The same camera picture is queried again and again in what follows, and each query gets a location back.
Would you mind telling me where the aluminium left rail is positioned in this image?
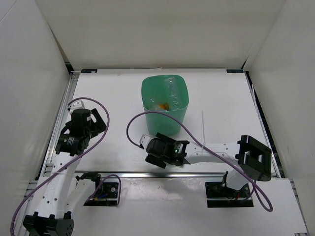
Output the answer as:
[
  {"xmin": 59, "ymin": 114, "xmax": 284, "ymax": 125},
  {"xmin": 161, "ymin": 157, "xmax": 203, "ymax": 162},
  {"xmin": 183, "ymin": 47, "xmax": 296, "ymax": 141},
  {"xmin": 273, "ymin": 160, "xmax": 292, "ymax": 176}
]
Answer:
[{"xmin": 34, "ymin": 70, "xmax": 81, "ymax": 180}]

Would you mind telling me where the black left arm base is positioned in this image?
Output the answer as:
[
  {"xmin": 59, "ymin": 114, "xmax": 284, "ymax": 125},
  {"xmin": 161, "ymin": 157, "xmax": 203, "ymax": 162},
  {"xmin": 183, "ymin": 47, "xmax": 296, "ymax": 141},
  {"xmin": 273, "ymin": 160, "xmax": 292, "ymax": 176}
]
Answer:
[{"xmin": 75, "ymin": 172, "xmax": 122, "ymax": 207}]

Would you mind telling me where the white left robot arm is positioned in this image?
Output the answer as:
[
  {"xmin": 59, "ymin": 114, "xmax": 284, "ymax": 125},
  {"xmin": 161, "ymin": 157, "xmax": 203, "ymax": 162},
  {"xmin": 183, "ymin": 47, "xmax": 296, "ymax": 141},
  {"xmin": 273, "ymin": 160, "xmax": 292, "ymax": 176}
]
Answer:
[{"xmin": 23, "ymin": 108, "xmax": 107, "ymax": 236}]

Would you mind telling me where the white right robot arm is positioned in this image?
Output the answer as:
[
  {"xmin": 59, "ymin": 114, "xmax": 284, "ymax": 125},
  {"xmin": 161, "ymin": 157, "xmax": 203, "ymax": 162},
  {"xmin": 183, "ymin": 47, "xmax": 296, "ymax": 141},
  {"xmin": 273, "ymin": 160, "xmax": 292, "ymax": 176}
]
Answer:
[{"xmin": 140, "ymin": 133, "xmax": 272, "ymax": 197}]

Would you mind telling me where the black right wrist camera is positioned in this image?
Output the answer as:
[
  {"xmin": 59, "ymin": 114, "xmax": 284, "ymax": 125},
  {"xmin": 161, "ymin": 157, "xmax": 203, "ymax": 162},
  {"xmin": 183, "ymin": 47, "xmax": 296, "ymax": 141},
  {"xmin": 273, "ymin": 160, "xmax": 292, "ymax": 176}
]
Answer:
[{"xmin": 146, "ymin": 138, "xmax": 170, "ymax": 157}]

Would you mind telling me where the orange plastic bottle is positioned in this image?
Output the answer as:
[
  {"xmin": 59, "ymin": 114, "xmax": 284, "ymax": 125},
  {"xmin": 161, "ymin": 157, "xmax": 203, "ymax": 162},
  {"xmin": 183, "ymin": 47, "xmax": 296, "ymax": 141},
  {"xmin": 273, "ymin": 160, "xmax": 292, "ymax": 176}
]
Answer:
[{"xmin": 158, "ymin": 103, "xmax": 170, "ymax": 111}]

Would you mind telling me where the aluminium rail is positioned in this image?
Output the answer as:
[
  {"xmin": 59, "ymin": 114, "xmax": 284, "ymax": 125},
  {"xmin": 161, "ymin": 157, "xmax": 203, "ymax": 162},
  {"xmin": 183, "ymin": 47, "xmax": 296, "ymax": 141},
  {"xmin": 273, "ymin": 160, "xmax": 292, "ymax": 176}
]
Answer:
[
  {"xmin": 73, "ymin": 171, "xmax": 278, "ymax": 178},
  {"xmin": 34, "ymin": 70, "xmax": 81, "ymax": 180}
]

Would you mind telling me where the green plastic bin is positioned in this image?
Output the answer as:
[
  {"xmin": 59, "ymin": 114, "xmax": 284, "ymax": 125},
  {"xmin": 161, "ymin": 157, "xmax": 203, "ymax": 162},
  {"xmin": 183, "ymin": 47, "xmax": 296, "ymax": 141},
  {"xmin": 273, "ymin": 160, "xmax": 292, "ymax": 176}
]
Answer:
[{"xmin": 141, "ymin": 75, "xmax": 189, "ymax": 136}]

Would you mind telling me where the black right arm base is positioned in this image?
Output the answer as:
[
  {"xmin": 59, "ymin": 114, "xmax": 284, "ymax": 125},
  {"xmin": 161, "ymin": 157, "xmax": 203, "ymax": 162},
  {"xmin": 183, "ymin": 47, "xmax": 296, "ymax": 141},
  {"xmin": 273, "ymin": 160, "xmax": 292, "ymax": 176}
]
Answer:
[{"xmin": 205, "ymin": 174, "xmax": 254, "ymax": 208}]

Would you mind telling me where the aluminium front rail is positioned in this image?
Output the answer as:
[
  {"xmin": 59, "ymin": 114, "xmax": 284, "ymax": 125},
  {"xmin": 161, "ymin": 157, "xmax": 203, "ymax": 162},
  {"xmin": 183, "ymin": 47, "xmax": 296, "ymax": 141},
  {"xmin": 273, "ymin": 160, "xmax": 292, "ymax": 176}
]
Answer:
[{"xmin": 73, "ymin": 171, "xmax": 278, "ymax": 178}]

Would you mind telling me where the clear bottle red label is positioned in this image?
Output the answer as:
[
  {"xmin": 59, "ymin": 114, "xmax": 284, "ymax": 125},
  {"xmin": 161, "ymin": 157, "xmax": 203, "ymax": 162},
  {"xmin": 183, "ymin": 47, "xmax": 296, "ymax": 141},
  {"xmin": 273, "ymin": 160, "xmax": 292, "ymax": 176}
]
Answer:
[{"xmin": 148, "ymin": 98, "xmax": 166, "ymax": 112}]

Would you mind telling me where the clear unlabelled plastic bottle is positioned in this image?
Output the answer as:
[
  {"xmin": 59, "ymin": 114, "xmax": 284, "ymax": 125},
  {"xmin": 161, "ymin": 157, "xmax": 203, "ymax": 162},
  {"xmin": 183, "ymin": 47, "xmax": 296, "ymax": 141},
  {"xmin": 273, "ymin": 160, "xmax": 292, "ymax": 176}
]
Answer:
[{"xmin": 163, "ymin": 77, "xmax": 182, "ymax": 111}]

